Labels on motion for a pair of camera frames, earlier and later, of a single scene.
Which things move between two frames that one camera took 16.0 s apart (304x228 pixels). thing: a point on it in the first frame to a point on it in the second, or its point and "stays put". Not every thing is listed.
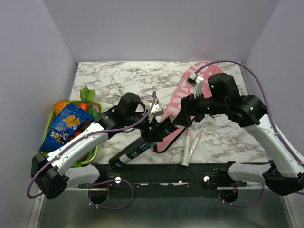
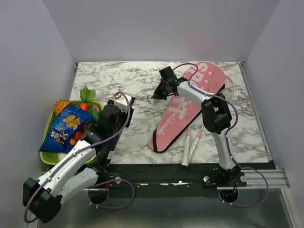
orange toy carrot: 84,106 stays put
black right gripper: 189,107 to 157,94
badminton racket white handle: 193,147 stays put
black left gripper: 152,136 to 127,117
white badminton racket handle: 185,160 stays put
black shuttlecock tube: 139,146 to 104,150
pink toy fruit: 95,107 stays put
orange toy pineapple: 59,105 stays put
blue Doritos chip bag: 67,120 stays put
